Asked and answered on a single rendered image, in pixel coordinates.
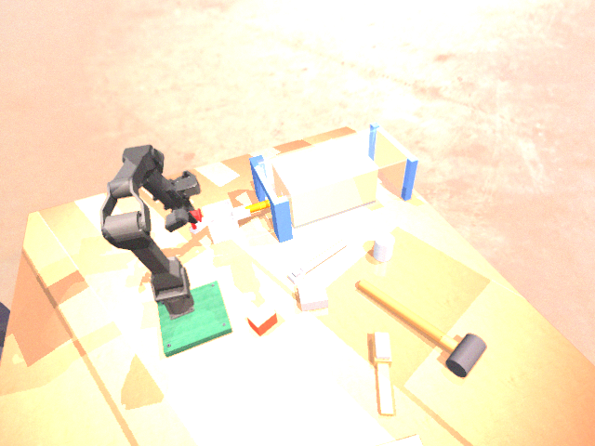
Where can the mallet with grey head and wooden handle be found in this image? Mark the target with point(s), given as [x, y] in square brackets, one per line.
[464, 354]

